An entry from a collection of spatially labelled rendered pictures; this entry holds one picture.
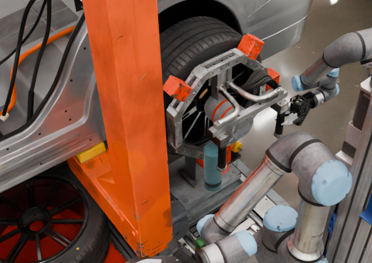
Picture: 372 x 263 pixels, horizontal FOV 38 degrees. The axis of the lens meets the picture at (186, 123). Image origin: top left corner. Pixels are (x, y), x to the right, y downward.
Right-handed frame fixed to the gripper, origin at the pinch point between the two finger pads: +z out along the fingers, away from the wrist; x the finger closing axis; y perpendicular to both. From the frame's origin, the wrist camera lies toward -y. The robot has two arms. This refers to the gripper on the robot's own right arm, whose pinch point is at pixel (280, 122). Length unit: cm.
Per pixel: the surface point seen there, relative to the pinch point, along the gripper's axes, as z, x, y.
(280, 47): -45, -46, -5
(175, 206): 48, -18, -43
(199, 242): 62, 20, -17
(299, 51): -134, -106, -83
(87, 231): 92, -24, -33
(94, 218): 86, -28, -33
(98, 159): 72, -44, -15
